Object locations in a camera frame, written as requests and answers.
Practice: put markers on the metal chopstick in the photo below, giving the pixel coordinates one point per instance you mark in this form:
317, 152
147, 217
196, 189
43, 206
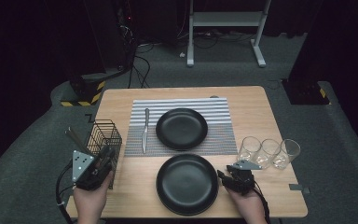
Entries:
80, 141
76, 143

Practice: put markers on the person's left hand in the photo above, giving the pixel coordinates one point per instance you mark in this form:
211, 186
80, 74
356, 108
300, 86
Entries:
90, 205

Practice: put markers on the clear drinking glass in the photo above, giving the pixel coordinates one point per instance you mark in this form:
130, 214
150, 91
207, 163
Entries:
290, 149
251, 144
268, 147

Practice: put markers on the black plate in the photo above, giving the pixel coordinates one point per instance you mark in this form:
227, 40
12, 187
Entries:
181, 129
167, 206
186, 183

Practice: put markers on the white metal stand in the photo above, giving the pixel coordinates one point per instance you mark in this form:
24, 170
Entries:
227, 18

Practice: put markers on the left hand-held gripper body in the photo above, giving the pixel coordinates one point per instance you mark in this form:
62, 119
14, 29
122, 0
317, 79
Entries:
84, 168

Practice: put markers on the dark equipment rack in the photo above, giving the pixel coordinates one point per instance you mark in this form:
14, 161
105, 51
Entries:
126, 34

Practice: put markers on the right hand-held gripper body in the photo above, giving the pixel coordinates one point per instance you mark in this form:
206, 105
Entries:
244, 177

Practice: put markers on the grey tape piece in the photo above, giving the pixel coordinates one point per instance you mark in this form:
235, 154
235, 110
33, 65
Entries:
295, 187

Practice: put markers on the small white floor object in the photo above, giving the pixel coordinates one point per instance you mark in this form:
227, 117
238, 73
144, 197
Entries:
182, 54

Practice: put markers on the striped woven placemat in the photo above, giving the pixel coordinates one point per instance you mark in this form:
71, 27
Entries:
220, 140

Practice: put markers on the small grey round object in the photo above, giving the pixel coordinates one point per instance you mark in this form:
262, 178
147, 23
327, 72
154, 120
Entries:
214, 96

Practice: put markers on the black base with hazard stripes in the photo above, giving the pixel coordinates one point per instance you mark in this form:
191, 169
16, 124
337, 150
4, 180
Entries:
84, 90
304, 93

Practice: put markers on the silver table knife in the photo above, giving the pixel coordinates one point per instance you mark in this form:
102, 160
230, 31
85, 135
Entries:
145, 137

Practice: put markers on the person's right hand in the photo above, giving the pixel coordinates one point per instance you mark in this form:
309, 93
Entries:
250, 208

